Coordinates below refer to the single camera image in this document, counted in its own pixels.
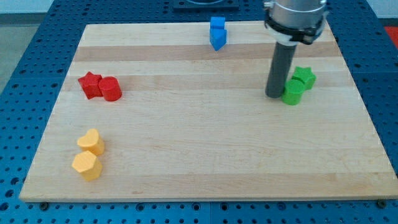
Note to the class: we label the green star block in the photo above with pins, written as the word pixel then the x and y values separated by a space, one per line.
pixel 306 76

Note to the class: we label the red cylinder block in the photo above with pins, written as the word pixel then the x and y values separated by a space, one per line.
pixel 110 89

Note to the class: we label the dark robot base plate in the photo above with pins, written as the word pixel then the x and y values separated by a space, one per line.
pixel 183 5

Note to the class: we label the red star block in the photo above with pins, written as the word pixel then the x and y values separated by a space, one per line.
pixel 90 85

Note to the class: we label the green cylinder block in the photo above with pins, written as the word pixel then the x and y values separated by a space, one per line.
pixel 293 92

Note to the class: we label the blue cube block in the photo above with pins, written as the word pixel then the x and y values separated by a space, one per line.
pixel 217 22

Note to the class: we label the yellow heart block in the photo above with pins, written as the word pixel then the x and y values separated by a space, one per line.
pixel 92 141

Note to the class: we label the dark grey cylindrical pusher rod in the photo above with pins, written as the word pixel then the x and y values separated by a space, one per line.
pixel 280 66

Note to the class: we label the wooden board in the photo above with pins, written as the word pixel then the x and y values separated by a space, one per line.
pixel 194 124

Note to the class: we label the blue triangle block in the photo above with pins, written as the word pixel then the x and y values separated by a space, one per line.
pixel 218 38

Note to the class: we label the yellow hexagon block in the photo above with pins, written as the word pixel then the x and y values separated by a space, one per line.
pixel 87 165

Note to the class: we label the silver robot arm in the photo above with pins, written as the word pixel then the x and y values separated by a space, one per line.
pixel 290 22

